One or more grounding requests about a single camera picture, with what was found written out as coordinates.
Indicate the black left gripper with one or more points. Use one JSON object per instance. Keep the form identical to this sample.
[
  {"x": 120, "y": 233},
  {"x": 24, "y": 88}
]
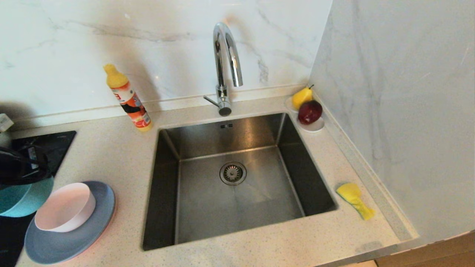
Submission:
[{"x": 18, "y": 167}]

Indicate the teal bowl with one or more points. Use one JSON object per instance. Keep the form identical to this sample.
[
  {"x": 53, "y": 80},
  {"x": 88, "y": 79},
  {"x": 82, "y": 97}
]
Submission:
[{"x": 22, "y": 200}]

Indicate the pale pink bowl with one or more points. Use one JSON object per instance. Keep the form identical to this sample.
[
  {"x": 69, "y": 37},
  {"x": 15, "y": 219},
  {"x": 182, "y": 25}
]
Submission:
[{"x": 65, "y": 205}]

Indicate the blue grey plate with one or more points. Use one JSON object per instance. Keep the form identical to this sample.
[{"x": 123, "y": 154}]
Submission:
[{"x": 92, "y": 230}]

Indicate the pink plate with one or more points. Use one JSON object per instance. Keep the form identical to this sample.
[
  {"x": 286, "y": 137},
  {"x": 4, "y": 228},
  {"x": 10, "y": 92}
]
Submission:
[{"x": 109, "y": 226}]

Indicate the orange dish soap bottle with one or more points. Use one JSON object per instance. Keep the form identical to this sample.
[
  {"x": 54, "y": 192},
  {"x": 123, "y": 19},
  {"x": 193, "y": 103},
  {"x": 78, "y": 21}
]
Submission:
[{"x": 130, "y": 101}]

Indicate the chrome gooseneck faucet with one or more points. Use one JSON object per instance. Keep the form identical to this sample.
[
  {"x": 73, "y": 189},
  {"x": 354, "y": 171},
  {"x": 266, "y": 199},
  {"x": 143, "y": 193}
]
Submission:
[{"x": 222, "y": 55}]

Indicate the yellow green sponge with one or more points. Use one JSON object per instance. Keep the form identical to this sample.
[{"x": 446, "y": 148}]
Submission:
[{"x": 352, "y": 194}]

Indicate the stainless steel sink basin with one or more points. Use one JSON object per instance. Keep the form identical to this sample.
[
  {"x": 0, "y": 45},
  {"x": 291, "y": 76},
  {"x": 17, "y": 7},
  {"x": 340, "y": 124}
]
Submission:
[{"x": 207, "y": 215}]

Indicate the black induction cooktop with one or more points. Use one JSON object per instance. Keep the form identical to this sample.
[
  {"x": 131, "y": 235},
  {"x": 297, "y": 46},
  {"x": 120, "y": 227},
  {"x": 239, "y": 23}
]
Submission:
[{"x": 59, "y": 141}]

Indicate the round metal drain strainer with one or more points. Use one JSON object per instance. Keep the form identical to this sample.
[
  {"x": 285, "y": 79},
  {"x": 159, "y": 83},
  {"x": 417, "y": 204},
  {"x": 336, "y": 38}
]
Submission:
[{"x": 232, "y": 173}]

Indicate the yellow pear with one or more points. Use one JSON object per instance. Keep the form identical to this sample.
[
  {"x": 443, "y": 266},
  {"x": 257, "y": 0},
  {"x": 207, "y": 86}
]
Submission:
[{"x": 301, "y": 97}]

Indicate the dark red apple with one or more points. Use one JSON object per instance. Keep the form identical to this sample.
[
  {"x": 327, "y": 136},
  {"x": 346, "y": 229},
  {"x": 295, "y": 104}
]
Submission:
[{"x": 310, "y": 112}]

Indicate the small white dish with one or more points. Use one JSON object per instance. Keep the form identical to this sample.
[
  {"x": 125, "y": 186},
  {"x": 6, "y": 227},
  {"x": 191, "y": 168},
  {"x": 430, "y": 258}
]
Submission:
[{"x": 314, "y": 128}]

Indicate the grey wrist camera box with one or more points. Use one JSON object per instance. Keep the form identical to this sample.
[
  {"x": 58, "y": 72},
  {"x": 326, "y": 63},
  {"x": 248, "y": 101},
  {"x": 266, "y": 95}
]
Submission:
[{"x": 4, "y": 122}]

